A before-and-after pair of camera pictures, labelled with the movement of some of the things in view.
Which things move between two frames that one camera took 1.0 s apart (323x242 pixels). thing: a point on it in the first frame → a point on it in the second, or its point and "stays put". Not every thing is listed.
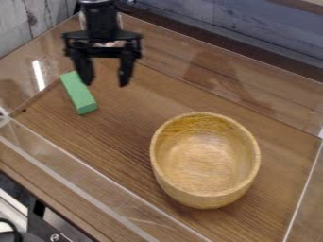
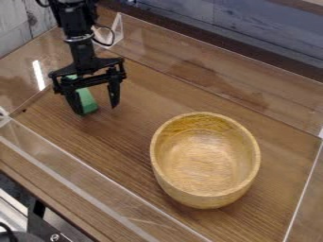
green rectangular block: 79,93 stays put
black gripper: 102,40 → 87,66
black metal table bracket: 39,230 stays put
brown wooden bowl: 206,159 stays put
